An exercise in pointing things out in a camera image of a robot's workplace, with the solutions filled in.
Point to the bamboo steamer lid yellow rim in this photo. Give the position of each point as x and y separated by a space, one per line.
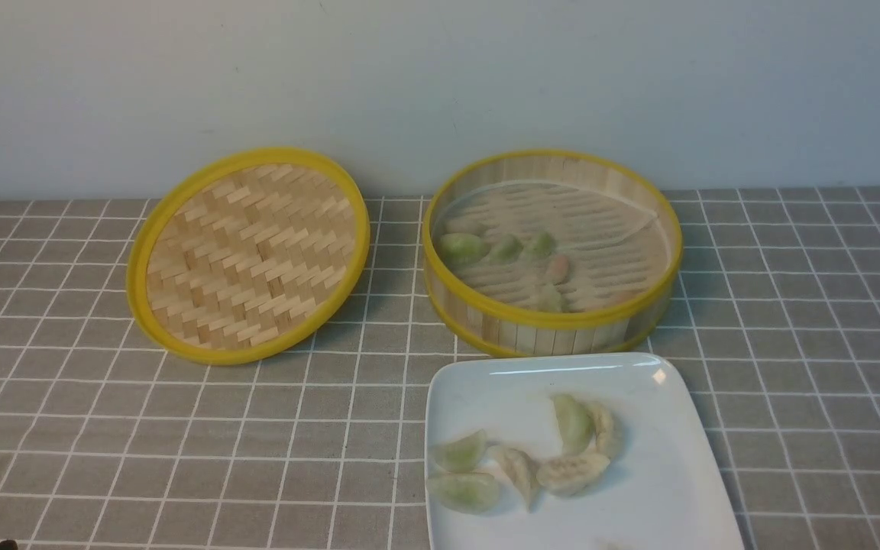
248 256

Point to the bamboo steamer basket yellow rim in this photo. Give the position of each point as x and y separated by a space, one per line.
620 232

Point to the green dumpling plate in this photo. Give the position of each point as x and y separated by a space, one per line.
460 456
575 426
472 493

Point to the white square plate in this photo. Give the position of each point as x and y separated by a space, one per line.
663 491

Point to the large green dumpling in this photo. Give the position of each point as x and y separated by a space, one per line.
462 249

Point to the pale green dumpling front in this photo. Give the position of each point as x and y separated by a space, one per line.
550 299

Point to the small green dumpling left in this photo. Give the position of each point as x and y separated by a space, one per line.
506 250

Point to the white dumpling plate lower right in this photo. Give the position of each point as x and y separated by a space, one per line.
567 476

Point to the small green dumpling right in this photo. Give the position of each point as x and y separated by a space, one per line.
541 246

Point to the white dumpling plate upper right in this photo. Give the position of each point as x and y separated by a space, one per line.
609 434

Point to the white dumpling plate centre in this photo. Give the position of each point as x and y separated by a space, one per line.
520 469

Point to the green dumpling plate left upper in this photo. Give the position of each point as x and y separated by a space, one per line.
460 456

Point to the grey checked tablecloth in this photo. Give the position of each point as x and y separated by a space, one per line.
109 442

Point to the green dumpling plate left lower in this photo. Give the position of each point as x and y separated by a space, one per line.
472 493

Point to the white dumpling plate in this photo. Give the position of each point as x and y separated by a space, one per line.
520 469
609 434
567 476

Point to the small green dumpling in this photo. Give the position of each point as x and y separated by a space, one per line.
541 246
506 250

